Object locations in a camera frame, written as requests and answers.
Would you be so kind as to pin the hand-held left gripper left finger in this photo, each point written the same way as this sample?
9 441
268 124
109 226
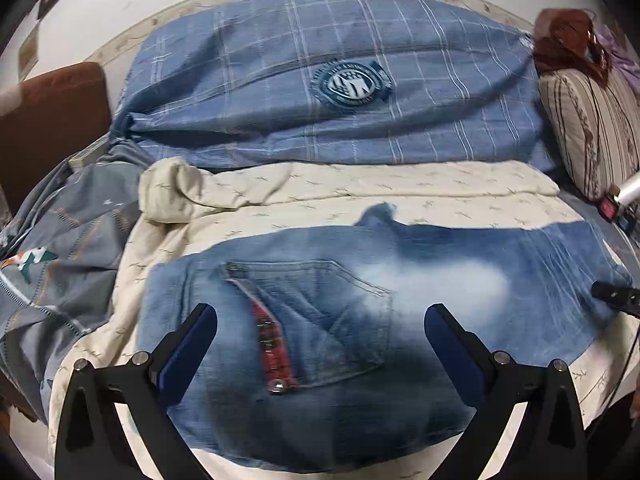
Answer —
192 340

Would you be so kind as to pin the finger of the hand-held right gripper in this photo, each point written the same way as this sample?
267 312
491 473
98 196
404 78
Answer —
617 297

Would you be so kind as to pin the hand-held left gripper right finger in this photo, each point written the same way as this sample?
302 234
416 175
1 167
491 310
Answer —
447 345

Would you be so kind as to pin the blue denim pants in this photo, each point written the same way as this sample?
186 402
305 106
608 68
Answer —
415 280

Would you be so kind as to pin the white and red device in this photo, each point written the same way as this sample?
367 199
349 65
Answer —
620 195

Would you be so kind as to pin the striped beige pillow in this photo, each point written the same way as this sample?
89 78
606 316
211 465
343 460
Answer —
590 125

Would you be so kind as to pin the cream leaf-print blanket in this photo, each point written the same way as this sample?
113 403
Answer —
350 185

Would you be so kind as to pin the small pale cardboard box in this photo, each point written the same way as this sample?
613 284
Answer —
87 156

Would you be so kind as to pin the purple cloth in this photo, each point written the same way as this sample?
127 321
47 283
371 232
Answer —
625 60

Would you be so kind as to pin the brown patterned cloth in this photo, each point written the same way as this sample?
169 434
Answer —
565 35

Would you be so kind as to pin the small wall plaque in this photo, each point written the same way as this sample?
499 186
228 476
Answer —
27 57

